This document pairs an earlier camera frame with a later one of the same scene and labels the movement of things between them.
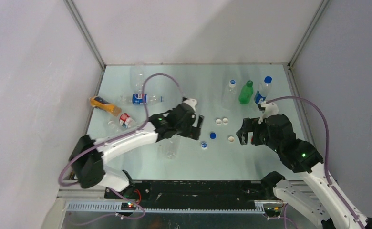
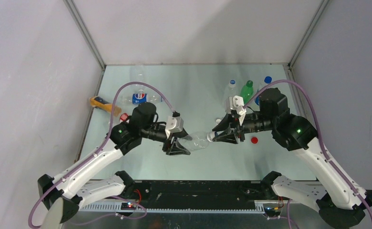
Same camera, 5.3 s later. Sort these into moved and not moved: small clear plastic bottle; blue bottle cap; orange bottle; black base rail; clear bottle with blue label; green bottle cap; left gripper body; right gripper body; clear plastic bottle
Moved: right gripper body; small clear plastic bottle; left gripper body
Not moved: green bottle cap; clear bottle with blue label; clear plastic bottle; orange bottle; blue bottle cap; black base rail
